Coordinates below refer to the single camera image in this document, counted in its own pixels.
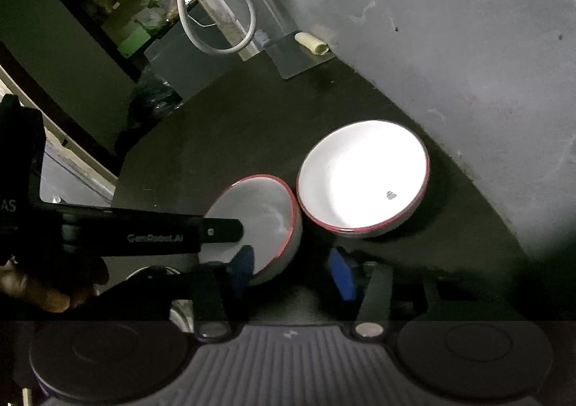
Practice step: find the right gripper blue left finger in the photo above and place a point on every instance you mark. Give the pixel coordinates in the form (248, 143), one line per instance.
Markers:
(238, 272)

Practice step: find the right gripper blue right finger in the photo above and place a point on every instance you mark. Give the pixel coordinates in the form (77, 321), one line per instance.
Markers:
(359, 278)

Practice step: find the white ceramic bowl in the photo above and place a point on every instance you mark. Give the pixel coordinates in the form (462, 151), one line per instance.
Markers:
(364, 179)
(272, 222)

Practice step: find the black garbage bag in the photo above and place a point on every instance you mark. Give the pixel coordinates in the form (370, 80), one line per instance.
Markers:
(153, 97)

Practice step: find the dark cabinet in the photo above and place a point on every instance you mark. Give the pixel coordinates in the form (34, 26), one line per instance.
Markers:
(186, 69)

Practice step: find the cleaver knife steel blade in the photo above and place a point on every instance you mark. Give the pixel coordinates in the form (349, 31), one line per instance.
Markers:
(288, 56)

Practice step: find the cream rolled cloth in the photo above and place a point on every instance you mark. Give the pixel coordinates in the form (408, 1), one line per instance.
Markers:
(316, 46)

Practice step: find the green box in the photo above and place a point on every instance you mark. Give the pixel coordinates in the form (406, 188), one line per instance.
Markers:
(134, 41)

